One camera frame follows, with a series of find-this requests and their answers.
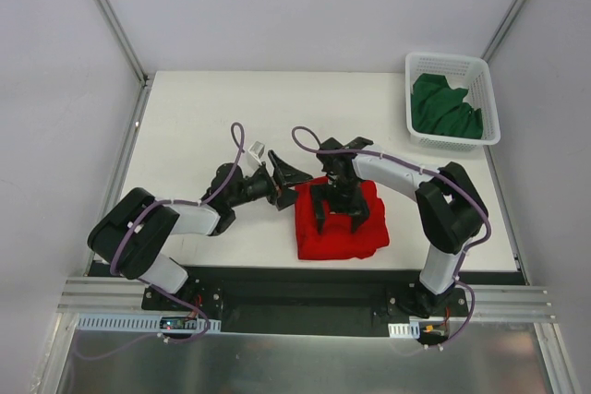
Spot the red t shirt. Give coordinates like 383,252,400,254
295,177,390,261

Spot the white plastic basket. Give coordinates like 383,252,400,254
405,52,501,150

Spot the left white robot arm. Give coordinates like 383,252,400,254
87,150,312,310

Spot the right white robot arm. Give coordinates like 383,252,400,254
310,137,489,318

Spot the green t shirt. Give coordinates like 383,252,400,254
411,73,484,139

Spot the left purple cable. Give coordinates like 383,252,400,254
73,122,247,360

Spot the purple cable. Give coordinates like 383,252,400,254
290,125,491,354
73,122,247,360

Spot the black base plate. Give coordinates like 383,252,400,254
140,266,469,335

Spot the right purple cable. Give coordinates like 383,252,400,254
290,125,491,354

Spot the right white cable duct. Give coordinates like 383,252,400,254
388,321,420,340

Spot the white cable duct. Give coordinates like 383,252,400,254
78,314,221,334
388,321,420,340

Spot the aluminium rail frame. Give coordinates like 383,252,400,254
58,71,579,393

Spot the left white cable duct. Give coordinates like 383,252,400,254
78,314,221,334

